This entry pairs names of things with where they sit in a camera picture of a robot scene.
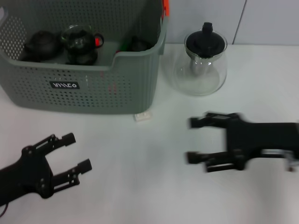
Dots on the small red cube brick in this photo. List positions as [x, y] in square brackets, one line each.
[96, 42]

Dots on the orange plastic object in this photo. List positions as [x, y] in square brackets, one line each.
[166, 7]

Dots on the dark clay teapot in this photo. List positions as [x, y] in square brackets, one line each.
[42, 45]

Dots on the glass teapot with black lid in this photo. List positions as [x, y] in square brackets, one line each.
[201, 77]

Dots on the white building brick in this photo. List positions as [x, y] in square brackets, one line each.
[143, 116]

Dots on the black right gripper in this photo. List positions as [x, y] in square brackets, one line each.
[257, 137]

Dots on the glass teacup with black base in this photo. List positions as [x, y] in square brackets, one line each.
[79, 39]
[139, 45]
[80, 58]

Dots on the grey-green perforated storage bin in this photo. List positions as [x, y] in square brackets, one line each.
[93, 93]

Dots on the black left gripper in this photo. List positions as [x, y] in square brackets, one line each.
[28, 177]

